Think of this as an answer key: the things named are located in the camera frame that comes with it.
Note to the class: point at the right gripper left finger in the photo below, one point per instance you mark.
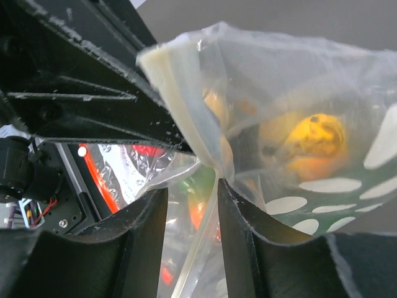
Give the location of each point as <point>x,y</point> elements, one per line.
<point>119,256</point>

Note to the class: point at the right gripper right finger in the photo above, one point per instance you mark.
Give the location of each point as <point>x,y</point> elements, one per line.
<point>265,258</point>

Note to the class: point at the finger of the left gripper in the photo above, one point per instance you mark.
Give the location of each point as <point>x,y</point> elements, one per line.
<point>55,35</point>
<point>65,109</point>

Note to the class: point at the polka dot zip bag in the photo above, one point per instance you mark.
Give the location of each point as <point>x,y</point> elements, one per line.
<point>302,127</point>

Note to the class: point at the clear bag orange zipper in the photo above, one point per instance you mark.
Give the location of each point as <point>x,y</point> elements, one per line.
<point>122,175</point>

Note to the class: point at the fake orange mango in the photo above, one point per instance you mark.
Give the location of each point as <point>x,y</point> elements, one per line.
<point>197,204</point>

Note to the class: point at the fake red apple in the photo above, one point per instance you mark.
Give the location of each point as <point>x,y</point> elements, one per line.
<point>149,151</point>

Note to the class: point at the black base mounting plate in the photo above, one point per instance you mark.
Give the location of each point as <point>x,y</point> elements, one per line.
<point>72,208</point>

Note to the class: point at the white slotted cable duct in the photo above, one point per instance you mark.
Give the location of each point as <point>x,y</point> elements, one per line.
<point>23,214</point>

